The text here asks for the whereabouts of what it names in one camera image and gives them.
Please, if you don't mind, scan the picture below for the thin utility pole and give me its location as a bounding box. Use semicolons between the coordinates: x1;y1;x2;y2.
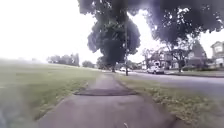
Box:
123;13;129;77

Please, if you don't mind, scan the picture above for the distant round tree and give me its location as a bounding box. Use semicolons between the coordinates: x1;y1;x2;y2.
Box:
81;60;97;69

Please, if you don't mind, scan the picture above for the pale parked car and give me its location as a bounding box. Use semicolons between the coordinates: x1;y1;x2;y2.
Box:
146;65;166;75

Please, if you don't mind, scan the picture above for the distant row of trees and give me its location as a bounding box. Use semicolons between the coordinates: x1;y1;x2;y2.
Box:
46;52;81;67

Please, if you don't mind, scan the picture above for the white house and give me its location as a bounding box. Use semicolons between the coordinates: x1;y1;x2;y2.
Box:
143;49;174;70

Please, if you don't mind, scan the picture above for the grey concrete sidewalk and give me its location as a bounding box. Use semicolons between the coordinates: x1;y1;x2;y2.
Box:
34;71;181;128

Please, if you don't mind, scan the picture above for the grass verge strip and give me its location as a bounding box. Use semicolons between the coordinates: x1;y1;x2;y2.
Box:
113;72;224;128

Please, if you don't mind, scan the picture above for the small roadside tree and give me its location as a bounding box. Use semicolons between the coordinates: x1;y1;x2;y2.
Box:
168;41;198;73

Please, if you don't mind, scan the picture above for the large dark street tree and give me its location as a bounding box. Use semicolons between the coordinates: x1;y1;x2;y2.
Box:
77;0;224;51

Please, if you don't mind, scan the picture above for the wide grass field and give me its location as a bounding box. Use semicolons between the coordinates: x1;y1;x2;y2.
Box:
0;59;103;128

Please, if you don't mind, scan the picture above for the grey asphalt road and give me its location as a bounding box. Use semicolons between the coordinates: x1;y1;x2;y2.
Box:
116;70;224;101

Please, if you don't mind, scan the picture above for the grass front lawn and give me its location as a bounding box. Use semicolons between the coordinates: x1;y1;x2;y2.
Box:
164;68;224;78

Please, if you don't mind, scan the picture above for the pale house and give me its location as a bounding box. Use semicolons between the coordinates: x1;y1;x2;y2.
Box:
209;40;224;69

